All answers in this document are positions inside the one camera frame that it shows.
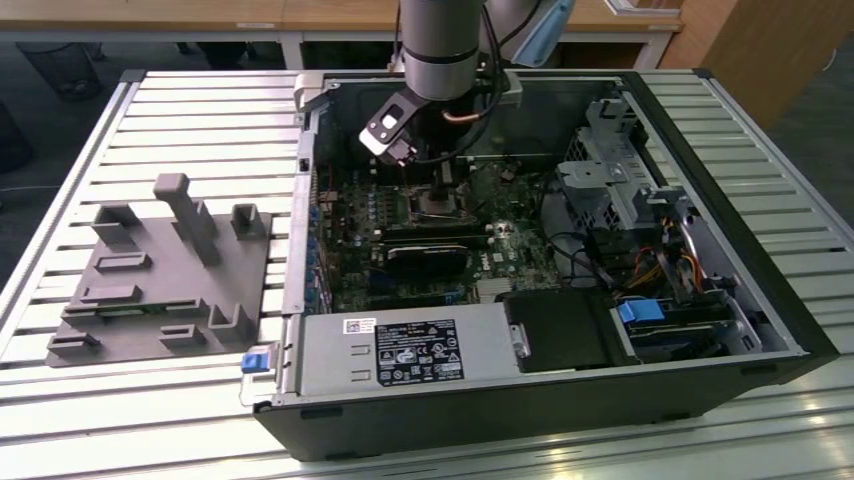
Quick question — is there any CPU socket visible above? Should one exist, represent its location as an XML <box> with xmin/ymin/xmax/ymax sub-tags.
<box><xmin>397</xmin><ymin>184</ymin><xmax>469</xmax><ymax>225</ymax></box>

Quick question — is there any small graphics card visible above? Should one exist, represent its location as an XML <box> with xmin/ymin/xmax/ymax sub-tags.
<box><xmin>384</xmin><ymin>242</ymin><xmax>472</xmax><ymax>279</ymax></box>

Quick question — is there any green motherboard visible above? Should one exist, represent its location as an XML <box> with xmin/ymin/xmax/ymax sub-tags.
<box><xmin>310</xmin><ymin>158</ymin><xmax>569</xmax><ymax>315</ymax></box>

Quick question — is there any metal drive cage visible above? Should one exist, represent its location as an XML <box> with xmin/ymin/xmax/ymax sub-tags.
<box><xmin>555</xmin><ymin>97</ymin><xmax>672</xmax><ymax>236</ymax></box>

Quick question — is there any silver chipset heatsink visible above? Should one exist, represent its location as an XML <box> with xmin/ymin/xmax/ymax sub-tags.
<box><xmin>476</xmin><ymin>278</ymin><xmax>529</xmax><ymax>303</ymax></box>

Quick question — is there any white book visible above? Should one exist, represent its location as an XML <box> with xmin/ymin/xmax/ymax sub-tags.
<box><xmin>603</xmin><ymin>0</ymin><xmax>672</xmax><ymax>15</ymax></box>

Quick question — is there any black plastic shroud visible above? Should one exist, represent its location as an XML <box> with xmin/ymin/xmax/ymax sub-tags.
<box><xmin>496</xmin><ymin>288</ymin><xmax>635</xmax><ymax>375</ymax></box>

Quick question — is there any hard disk in blue carrier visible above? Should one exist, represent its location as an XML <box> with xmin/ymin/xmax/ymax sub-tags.
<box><xmin>616</xmin><ymin>298</ymin><xmax>745</xmax><ymax>362</ymax></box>

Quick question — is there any silver power supply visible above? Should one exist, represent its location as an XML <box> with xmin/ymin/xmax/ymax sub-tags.
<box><xmin>292</xmin><ymin>298</ymin><xmax>529</xmax><ymax>399</ymax></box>

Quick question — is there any wooden desk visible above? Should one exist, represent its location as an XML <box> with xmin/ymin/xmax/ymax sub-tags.
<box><xmin>0</xmin><ymin>0</ymin><xmax>685</xmax><ymax>71</ymax></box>

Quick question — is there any wooden cabinet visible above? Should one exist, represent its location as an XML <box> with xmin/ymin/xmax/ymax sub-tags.
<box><xmin>656</xmin><ymin>0</ymin><xmax>854</xmax><ymax>132</ymax></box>

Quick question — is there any grey parts rack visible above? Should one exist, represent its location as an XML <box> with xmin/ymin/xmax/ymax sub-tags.
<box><xmin>42</xmin><ymin>172</ymin><xmax>276</xmax><ymax>370</ymax></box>

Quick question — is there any green RAM stick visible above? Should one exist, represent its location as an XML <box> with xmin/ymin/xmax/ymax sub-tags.
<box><xmin>96</xmin><ymin>302</ymin><xmax>201</xmax><ymax>316</ymax></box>

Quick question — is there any black PC case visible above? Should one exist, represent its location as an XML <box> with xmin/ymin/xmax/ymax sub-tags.
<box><xmin>250</xmin><ymin>67</ymin><xmax>840</xmax><ymax>464</ymax></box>

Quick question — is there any black mesh waste bin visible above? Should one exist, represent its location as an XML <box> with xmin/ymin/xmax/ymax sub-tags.
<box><xmin>16</xmin><ymin>42</ymin><xmax>105</xmax><ymax>104</ymax></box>

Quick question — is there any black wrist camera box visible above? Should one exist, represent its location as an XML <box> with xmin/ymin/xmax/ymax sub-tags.
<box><xmin>357</xmin><ymin>89</ymin><xmax>425</xmax><ymax>167</ymax></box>

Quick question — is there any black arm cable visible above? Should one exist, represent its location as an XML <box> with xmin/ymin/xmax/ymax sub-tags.
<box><xmin>463</xmin><ymin>0</ymin><xmax>515</xmax><ymax>156</ymax></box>

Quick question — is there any yellow power wire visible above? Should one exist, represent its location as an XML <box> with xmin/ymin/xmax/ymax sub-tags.
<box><xmin>625</xmin><ymin>249</ymin><xmax>668</xmax><ymax>294</ymax></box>

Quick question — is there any orange power wire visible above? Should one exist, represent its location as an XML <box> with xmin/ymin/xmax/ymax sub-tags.
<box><xmin>679</xmin><ymin>239</ymin><xmax>709</xmax><ymax>296</ymax></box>

